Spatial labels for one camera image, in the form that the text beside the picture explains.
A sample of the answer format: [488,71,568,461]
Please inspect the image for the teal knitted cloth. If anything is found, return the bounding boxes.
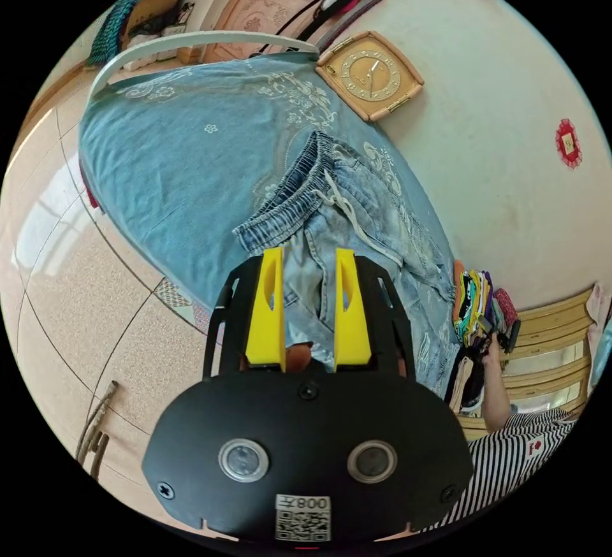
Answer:
[87,0,150,68]

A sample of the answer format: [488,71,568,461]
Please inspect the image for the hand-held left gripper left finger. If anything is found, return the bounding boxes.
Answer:
[245,247,288,372]

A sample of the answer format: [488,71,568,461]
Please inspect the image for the square golden wall clock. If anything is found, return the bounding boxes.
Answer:
[315,30,425,124]

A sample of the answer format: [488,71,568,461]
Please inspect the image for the brown shelf with items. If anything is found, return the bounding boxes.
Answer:
[125,0,226,63]

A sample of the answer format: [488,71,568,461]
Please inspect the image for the bed with blue patterned quilt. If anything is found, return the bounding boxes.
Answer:
[78,31,465,406]

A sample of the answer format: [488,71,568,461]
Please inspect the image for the yellow wooden cupboard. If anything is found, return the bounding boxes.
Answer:
[458,288,601,431]

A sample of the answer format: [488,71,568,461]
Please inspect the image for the blue jeans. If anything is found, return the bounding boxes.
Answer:
[232,130,456,374]

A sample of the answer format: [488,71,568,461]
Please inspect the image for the pile of clothes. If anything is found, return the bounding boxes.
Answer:
[447,259,523,417]

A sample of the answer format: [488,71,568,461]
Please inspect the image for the person's right hand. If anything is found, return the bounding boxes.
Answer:
[481,333,503,368]

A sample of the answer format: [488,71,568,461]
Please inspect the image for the red wall ornament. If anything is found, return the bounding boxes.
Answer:
[555,117,585,170]

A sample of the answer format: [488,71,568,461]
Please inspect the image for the wooden stick with rope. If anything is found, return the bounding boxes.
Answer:
[75,379,119,477]

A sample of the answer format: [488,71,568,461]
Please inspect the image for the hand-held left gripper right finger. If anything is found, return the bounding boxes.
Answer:
[334,247,372,372]

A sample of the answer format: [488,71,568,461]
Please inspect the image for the person's right forearm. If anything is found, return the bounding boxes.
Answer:
[481,361,513,435]

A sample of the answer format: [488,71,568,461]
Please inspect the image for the person's body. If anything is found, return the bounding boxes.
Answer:
[414,407,590,535]

